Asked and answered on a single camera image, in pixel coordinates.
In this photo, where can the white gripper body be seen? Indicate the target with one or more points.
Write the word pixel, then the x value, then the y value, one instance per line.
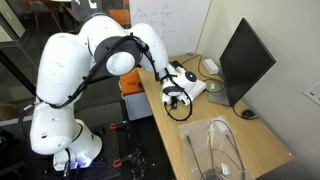
pixel 166 98

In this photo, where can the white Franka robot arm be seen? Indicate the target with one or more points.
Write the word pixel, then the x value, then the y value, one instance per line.
pixel 63 66

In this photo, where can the small green sticker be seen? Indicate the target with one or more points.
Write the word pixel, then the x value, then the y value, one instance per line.
pixel 213 87

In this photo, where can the silver monitor stand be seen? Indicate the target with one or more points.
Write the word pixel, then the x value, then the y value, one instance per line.
pixel 218 97

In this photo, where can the white power adapter box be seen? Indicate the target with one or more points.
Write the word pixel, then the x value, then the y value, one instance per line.
pixel 210 66

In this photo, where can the clear plastic bag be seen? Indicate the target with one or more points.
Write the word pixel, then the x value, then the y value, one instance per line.
pixel 200 150

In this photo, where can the orange black clamp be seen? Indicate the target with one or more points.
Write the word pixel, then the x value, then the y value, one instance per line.
pixel 118 126
pixel 121 161

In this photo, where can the whiteboard with dark writing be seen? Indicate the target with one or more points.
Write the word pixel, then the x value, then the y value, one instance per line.
pixel 173 26

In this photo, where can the black computer mouse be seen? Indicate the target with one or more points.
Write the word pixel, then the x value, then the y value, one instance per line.
pixel 248 114

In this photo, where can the black robot table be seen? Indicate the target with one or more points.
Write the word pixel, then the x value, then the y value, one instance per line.
pixel 110 146

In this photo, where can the black computer monitor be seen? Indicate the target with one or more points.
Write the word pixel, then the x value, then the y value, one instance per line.
pixel 245 63

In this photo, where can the green white label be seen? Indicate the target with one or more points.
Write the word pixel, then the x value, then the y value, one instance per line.
pixel 226 169

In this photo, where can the white paper wall sign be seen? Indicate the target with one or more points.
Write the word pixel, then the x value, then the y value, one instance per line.
pixel 313 92

